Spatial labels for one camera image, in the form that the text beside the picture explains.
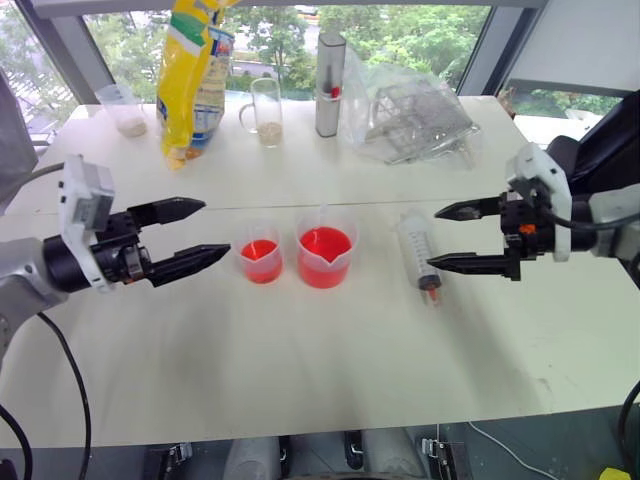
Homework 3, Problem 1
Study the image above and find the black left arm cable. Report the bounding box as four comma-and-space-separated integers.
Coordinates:
0, 311, 94, 480

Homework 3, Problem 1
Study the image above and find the grey rounded shape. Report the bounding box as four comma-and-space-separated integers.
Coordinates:
226, 434, 282, 480

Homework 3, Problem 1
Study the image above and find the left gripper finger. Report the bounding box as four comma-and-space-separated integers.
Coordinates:
127, 196, 208, 228
148, 243, 233, 289

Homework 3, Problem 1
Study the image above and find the clear plastic syringe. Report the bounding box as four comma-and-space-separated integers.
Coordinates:
396, 208, 445, 308

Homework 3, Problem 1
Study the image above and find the silver cylindrical canister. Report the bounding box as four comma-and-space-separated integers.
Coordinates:
314, 31, 348, 139

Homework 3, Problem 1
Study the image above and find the plastic cup with grains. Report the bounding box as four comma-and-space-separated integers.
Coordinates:
94, 83, 150, 138

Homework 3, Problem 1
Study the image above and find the metal wire basket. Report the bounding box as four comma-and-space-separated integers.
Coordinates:
363, 83, 482, 167

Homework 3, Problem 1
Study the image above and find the glass mug with grains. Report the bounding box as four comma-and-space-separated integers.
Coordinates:
238, 77, 285, 148

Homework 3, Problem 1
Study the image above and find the grey window frame post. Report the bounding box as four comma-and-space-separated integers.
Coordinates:
456, 4, 537, 97
13, 0, 117, 107

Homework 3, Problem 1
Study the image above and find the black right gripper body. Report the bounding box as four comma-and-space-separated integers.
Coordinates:
499, 179, 556, 262

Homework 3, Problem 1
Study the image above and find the large beaker red liquid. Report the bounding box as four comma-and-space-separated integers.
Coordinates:
295, 201, 360, 291

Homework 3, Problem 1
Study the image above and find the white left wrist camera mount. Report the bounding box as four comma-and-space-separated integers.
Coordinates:
56, 153, 117, 295

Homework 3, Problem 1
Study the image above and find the black table clamp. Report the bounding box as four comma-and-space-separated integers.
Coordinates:
420, 433, 451, 471
167, 441, 195, 470

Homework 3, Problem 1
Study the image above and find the small beaker red liquid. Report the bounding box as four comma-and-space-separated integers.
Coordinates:
233, 222, 287, 286

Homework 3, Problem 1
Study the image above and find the white floor cable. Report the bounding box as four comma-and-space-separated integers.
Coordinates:
466, 419, 602, 475

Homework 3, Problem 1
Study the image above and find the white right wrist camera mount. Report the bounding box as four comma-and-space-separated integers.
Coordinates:
504, 143, 573, 264

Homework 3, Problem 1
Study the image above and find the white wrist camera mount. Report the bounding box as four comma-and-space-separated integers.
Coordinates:
56, 153, 117, 295
504, 143, 573, 264

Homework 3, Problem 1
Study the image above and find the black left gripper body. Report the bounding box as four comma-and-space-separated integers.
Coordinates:
89, 207, 154, 287

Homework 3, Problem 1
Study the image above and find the yellow snack bag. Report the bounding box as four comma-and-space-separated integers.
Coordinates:
155, 0, 237, 172

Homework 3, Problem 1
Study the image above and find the clear plastic bag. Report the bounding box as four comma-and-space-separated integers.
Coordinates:
341, 46, 484, 170

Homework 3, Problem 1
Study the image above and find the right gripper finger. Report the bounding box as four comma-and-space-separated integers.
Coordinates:
426, 234, 522, 282
433, 195, 504, 223

